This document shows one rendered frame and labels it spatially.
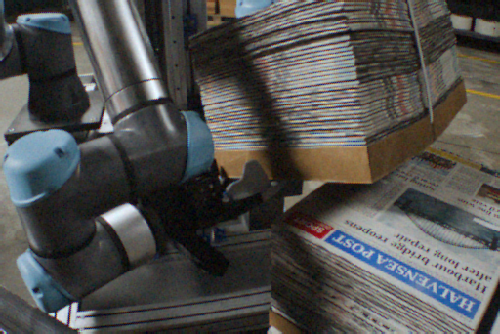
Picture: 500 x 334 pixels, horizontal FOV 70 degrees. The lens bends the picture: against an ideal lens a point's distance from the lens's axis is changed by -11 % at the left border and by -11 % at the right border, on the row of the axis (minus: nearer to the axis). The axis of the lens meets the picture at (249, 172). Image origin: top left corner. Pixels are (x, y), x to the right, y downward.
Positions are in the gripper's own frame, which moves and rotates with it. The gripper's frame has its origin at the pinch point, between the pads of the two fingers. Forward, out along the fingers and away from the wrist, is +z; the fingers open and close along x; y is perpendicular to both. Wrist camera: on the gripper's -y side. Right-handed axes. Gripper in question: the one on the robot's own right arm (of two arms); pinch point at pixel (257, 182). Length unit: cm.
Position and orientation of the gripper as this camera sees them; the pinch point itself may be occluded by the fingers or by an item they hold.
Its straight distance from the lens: 61.2
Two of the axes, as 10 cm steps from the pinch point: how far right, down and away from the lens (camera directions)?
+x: -6.7, -0.3, 7.4
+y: -2.6, -9.3, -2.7
